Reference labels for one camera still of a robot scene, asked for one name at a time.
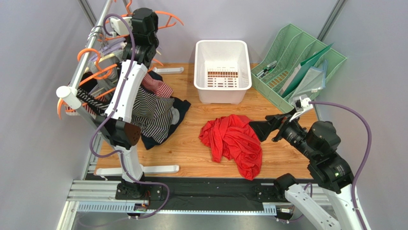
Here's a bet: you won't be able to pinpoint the black white striped top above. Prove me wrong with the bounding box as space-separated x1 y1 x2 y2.
76 86 175 144

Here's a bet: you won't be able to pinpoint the metal clothes rack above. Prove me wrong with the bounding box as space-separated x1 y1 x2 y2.
56 0 180 175

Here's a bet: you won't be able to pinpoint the green file organizer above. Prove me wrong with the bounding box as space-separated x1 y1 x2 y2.
251 23 327 113

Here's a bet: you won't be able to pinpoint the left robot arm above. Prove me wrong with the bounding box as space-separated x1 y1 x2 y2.
104 8 159 200

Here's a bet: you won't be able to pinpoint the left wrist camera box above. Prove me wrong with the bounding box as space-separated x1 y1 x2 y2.
109 16 132 35

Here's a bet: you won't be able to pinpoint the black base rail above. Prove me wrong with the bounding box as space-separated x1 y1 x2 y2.
114 177 305 213

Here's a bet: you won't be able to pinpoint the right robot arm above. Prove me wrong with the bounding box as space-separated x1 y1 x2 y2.
249 114 370 230

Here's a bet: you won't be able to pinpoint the pens in organizer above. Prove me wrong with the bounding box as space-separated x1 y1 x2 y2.
256 60 278 79

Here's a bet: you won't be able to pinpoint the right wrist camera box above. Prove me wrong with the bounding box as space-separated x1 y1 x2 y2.
290 94 314 122

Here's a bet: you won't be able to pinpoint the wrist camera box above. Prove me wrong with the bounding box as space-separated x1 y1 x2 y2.
109 16 132 35
290 94 314 122

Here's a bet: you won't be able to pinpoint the white plastic basket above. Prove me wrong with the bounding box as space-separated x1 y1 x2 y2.
193 40 252 104

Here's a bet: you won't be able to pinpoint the dark navy garment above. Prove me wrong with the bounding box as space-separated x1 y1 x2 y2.
136 71 191 150

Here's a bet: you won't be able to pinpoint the grey garment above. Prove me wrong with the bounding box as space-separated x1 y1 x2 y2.
170 107 180 126

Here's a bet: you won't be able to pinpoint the clear document pouch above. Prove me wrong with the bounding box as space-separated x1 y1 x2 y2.
289 59 328 105

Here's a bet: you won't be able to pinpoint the green folder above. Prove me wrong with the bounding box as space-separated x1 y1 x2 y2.
279 43 333 98

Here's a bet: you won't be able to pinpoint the red white striped top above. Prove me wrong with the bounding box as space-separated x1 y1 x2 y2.
142 71 173 98

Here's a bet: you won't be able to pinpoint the red tank top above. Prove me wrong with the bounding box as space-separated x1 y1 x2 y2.
199 115 262 181

